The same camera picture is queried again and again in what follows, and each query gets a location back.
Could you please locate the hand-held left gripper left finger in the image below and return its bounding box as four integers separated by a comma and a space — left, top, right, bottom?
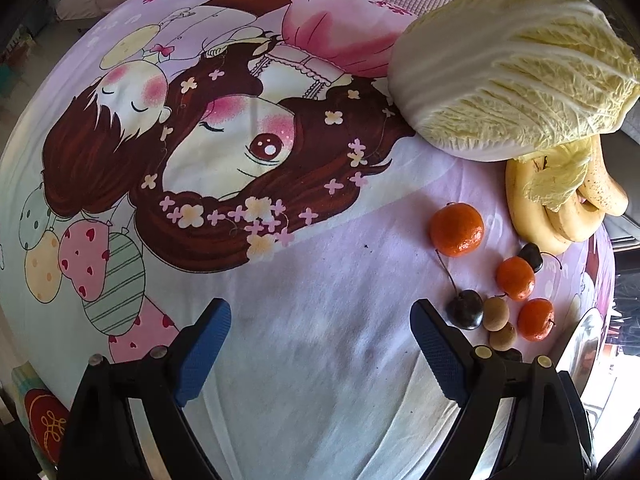
59, 298, 232, 480

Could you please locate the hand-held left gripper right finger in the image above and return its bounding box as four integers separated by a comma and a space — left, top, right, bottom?
409, 298, 593, 480

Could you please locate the dark cherry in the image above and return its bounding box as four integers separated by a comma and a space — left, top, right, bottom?
436, 249, 484, 331
519, 242, 563, 274

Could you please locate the brown longan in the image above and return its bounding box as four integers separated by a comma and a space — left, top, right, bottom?
482, 296, 511, 332
489, 322, 517, 351

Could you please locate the small tangerine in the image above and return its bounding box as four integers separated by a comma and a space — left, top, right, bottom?
517, 298, 556, 343
496, 256, 536, 302

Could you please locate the large tangerine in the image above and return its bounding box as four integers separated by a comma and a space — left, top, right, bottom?
429, 202, 485, 258

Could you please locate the metal plate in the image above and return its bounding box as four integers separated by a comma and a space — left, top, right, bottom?
556, 307, 608, 393

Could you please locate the cartoon printed bedsheet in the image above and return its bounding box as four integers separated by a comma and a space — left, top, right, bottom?
0, 0, 618, 480

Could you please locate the red embroidered cushion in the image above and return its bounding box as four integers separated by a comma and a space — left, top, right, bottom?
22, 387, 71, 466

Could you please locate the napa cabbage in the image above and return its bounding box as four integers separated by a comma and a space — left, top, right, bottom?
387, 0, 640, 213

